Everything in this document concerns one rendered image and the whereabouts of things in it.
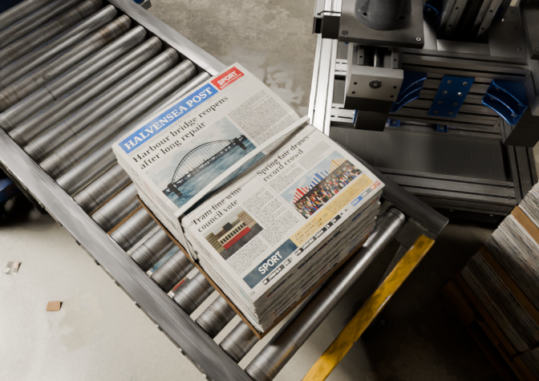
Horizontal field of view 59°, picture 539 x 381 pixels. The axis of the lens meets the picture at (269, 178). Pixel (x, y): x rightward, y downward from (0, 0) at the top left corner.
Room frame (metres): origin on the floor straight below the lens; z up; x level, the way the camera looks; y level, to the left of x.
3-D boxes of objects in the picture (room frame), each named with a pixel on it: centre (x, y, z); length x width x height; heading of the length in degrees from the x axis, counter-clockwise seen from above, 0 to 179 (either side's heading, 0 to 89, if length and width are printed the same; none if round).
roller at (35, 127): (0.84, 0.45, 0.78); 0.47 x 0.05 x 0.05; 137
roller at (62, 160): (0.75, 0.36, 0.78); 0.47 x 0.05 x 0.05; 137
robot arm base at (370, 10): (1.07, -0.31, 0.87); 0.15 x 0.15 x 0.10
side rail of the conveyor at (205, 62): (0.89, 0.13, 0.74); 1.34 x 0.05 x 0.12; 47
